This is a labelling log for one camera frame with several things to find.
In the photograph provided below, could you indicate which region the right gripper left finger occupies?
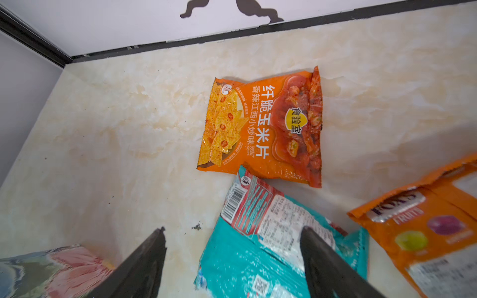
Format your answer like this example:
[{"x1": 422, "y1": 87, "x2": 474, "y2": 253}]
[{"x1": 86, "y1": 227, "x2": 166, "y2": 298}]

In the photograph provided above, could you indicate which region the patterned paper gift bag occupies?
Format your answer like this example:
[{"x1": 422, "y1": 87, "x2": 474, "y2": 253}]
[{"x1": 1, "y1": 245, "x2": 115, "y2": 298}]

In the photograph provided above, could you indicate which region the teal snack packet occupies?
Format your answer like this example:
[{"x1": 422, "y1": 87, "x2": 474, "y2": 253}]
[{"x1": 195, "y1": 167, "x2": 369, "y2": 298}]

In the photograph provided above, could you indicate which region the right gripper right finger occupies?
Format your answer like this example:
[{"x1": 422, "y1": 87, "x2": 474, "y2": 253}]
[{"x1": 300, "y1": 226, "x2": 384, "y2": 298}]

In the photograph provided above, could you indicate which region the orange snack packet far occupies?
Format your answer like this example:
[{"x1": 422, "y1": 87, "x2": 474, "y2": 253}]
[{"x1": 197, "y1": 67, "x2": 324, "y2": 188}]

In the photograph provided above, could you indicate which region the orange white snack packet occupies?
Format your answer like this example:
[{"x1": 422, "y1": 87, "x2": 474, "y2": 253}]
[{"x1": 348, "y1": 154, "x2": 477, "y2": 298}]

